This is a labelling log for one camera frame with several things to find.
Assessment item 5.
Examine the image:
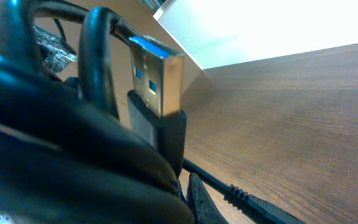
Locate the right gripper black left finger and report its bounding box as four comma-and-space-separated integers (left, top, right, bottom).
33, 26, 77, 73

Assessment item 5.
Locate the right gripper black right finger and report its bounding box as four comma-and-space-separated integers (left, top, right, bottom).
186, 173, 228, 224

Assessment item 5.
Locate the black USB cable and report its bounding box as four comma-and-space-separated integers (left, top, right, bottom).
0, 0, 195, 224
181, 157, 306, 224

